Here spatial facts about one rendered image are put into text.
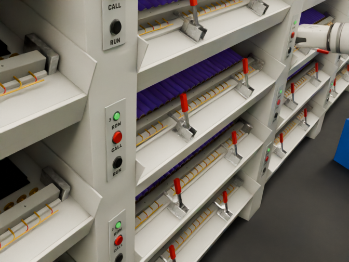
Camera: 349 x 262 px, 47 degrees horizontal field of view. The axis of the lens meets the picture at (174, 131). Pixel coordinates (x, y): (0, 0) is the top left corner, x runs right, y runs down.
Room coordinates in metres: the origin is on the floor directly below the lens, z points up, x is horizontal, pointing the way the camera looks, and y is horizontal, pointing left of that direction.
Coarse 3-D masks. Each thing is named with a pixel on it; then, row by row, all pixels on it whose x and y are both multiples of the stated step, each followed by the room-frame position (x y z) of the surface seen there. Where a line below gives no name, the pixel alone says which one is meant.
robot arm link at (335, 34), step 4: (336, 24) 1.12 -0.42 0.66; (340, 24) 1.11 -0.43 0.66; (332, 28) 1.12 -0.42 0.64; (336, 28) 1.10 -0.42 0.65; (340, 28) 1.10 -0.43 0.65; (332, 32) 1.10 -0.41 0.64; (336, 32) 1.09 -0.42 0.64; (340, 32) 1.09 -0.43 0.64; (332, 36) 1.09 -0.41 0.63; (336, 36) 1.09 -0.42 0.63; (332, 40) 1.09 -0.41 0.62; (336, 40) 1.09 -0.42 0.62; (332, 44) 1.09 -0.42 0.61; (336, 44) 1.08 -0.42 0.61; (332, 48) 1.09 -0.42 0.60; (336, 48) 1.09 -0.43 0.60; (332, 52) 1.10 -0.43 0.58; (336, 52) 1.10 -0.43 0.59
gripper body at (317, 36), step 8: (304, 24) 1.21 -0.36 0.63; (312, 24) 1.20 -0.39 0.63; (304, 32) 1.13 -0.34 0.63; (312, 32) 1.12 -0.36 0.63; (320, 32) 1.11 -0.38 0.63; (328, 32) 1.11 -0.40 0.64; (312, 40) 1.11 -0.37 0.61; (320, 40) 1.10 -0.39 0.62; (328, 40) 1.10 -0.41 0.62; (328, 48) 1.11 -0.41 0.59
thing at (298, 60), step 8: (320, 8) 1.68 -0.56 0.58; (328, 8) 1.67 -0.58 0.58; (328, 16) 1.65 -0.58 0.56; (336, 16) 1.65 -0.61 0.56; (344, 16) 1.63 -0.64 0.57; (320, 48) 1.39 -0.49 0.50; (296, 56) 1.11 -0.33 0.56; (304, 56) 1.25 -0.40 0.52; (312, 56) 1.34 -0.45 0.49; (296, 64) 1.18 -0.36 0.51
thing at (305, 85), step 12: (312, 60) 1.67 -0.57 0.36; (324, 60) 1.65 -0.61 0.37; (300, 72) 1.50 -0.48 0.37; (312, 72) 1.60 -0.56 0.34; (324, 72) 1.64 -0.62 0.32; (288, 84) 1.38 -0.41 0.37; (300, 84) 1.44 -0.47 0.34; (312, 84) 1.50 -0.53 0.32; (324, 84) 1.60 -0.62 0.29; (288, 96) 1.33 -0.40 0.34; (300, 96) 1.37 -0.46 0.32; (312, 96) 1.47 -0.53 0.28; (288, 108) 1.27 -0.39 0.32; (300, 108) 1.35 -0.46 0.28; (288, 120) 1.25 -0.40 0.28; (276, 132) 1.16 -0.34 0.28
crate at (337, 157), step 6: (348, 120) 1.45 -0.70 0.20; (348, 126) 1.44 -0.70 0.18; (342, 132) 1.46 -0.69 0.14; (348, 132) 1.44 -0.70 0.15; (342, 138) 1.45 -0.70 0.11; (348, 138) 1.43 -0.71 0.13; (342, 144) 1.45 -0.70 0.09; (348, 144) 1.42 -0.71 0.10; (342, 150) 1.44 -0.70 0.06; (348, 150) 1.42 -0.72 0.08; (336, 156) 1.45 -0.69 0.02; (342, 156) 1.43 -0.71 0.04; (348, 156) 1.41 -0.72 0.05; (342, 162) 1.42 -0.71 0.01; (348, 162) 1.40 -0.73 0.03; (348, 168) 1.39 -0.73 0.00
